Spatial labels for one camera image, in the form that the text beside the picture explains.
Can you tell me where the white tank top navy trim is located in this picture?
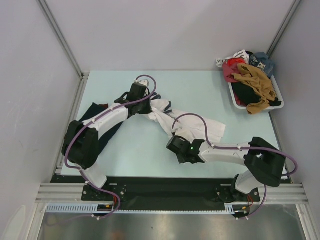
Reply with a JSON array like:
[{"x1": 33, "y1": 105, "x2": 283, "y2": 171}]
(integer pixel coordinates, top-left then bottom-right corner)
[{"x1": 145, "y1": 94, "x2": 226, "y2": 143}]

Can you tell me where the navy tank top red trim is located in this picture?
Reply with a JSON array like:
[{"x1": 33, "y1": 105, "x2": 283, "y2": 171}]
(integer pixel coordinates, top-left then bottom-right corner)
[{"x1": 79, "y1": 101, "x2": 126, "y2": 161}]

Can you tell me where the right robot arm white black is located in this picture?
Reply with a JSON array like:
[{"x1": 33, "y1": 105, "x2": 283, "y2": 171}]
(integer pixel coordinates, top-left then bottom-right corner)
[{"x1": 166, "y1": 135, "x2": 286, "y2": 201}]

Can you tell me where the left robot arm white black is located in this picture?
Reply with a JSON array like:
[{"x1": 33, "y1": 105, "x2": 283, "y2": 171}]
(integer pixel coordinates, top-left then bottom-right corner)
[{"x1": 62, "y1": 80, "x2": 152, "y2": 200}]

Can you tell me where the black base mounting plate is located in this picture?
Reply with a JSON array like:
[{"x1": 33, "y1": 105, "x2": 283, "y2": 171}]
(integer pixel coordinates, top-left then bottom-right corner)
[{"x1": 49, "y1": 174, "x2": 293, "y2": 212}]

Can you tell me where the white plastic laundry basket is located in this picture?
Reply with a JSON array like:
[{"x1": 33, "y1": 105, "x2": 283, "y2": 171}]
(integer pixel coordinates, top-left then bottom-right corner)
[{"x1": 227, "y1": 74, "x2": 286, "y2": 111}]

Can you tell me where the black garment in basket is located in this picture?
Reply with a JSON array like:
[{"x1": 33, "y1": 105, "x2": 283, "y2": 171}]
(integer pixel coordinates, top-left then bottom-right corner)
[{"x1": 231, "y1": 82, "x2": 283, "y2": 108}]

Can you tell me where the red pink garment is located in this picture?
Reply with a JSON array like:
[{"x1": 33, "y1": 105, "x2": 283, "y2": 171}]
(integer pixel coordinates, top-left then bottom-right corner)
[{"x1": 222, "y1": 58, "x2": 246, "y2": 83}]

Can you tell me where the tan brown garment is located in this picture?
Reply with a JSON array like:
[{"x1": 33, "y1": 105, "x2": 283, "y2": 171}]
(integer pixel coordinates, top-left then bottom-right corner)
[{"x1": 231, "y1": 63, "x2": 277, "y2": 115}]

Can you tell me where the white printed garment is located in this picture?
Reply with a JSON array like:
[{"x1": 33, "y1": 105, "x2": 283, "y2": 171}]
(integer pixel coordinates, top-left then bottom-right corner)
[{"x1": 215, "y1": 49, "x2": 250, "y2": 68}]

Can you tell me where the blue denim printed garment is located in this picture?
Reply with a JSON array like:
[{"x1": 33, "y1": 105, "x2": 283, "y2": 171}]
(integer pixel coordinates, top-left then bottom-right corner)
[{"x1": 249, "y1": 52, "x2": 276, "y2": 78}]

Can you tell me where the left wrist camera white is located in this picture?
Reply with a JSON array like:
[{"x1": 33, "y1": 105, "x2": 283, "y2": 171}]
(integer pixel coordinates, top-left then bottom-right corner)
[{"x1": 134, "y1": 79, "x2": 150, "y2": 88}]

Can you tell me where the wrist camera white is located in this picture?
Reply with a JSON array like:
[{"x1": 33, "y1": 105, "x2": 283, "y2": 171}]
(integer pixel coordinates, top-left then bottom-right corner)
[
  {"x1": 134, "y1": 79, "x2": 150, "y2": 88},
  {"x1": 172, "y1": 127, "x2": 188, "y2": 138}
]

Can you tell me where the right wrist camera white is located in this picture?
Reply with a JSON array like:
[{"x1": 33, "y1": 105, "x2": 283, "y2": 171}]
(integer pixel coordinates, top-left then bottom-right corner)
[{"x1": 172, "y1": 127, "x2": 188, "y2": 138}]

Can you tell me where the white slotted cable duct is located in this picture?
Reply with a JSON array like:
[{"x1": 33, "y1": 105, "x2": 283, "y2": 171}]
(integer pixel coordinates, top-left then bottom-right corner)
[{"x1": 45, "y1": 203, "x2": 249, "y2": 215}]

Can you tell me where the left aluminium frame post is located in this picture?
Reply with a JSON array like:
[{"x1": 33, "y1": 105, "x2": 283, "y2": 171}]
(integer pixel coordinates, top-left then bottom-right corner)
[{"x1": 36, "y1": 0, "x2": 84, "y2": 78}]

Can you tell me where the aluminium frame post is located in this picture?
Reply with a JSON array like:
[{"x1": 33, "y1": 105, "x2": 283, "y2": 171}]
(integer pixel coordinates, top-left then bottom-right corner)
[
  {"x1": 266, "y1": 0, "x2": 304, "y2": 58},
  {"x1": 36, "y1": 0, "x2": 84, "y2": 78}
]

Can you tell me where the right aluminium frame post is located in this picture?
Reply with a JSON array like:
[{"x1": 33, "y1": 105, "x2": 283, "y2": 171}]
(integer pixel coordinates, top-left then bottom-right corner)
[{"x1": 266, "y1": 0, "x2": 304, "y2": 58}]

